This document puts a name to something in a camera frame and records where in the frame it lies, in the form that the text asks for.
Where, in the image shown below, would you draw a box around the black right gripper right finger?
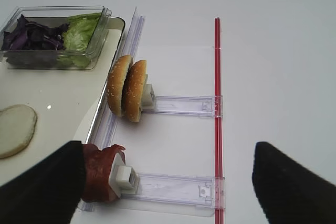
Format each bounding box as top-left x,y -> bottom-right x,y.
252,142 -> 335,223

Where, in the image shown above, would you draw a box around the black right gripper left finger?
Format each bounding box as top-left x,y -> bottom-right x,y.
1,141 -> 86,223

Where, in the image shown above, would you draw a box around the bun half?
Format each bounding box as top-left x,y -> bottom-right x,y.
1,104 -> 37,158

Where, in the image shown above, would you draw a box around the rear meat patty slices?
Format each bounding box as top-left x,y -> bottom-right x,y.
81,144 -> 125,202

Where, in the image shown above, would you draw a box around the clear track behind meat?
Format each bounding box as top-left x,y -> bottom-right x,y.
121,173 -> 225,209

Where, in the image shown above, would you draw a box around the green lettuce leaves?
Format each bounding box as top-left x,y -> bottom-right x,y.
57,13 -> 101,69

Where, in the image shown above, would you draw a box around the white pusher block lower right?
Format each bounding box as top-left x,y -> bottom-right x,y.
109,153 -> 140,198

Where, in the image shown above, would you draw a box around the white pusher block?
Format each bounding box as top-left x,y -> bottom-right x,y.
140,74 -> 156,111
109,153 -> 140,198

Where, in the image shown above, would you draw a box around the right long clear divider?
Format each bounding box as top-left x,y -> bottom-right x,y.
78,12 -> 144,211

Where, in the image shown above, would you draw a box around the clear track behind sesame buns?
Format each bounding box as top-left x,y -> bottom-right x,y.
142,95 -> 223,118

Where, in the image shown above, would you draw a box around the rear sesame top bun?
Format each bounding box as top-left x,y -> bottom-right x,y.
122,60 -> 147,122

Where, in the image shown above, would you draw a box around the sesame bun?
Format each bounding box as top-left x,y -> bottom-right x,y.
106,55 -> 132,117
122,60 -> 147,122

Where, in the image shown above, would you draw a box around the white pusher block upper right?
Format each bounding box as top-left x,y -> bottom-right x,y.
140,74 -> 156,111

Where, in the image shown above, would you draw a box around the front sesame top bun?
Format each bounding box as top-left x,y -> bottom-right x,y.
106,55 -> 132,117

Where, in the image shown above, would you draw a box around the clear plastic salad container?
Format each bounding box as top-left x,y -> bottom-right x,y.
1,6 -> 112,70

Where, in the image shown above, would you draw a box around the purple cabbage leaves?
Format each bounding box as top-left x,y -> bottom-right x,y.
1,15 -> 69,51

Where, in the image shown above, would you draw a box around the right red rail strip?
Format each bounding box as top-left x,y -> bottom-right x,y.
214,17 -> 224,223

